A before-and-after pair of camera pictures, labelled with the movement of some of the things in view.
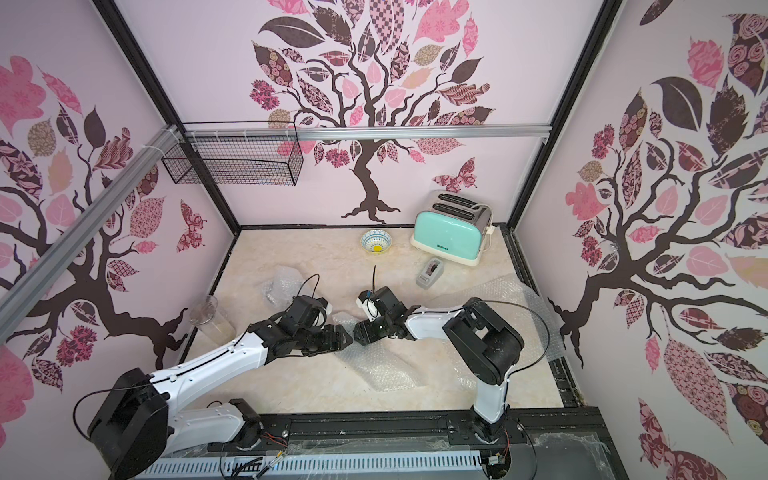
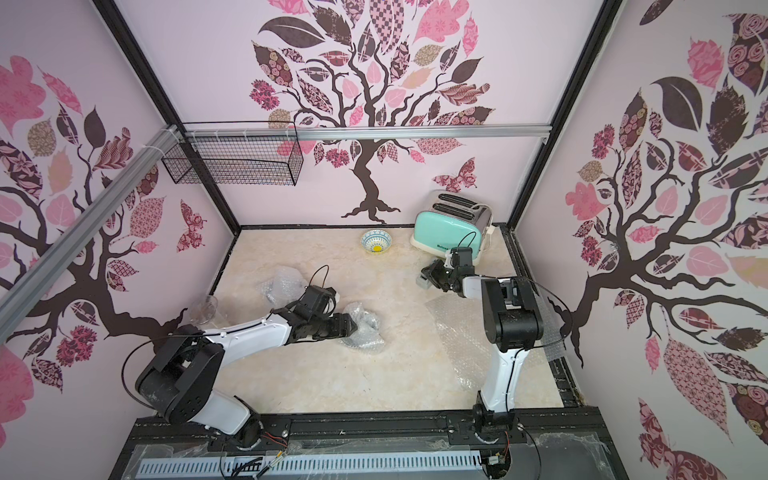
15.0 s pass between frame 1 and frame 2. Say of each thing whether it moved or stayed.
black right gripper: moved
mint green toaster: stayed
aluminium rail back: stayed
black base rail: stayed
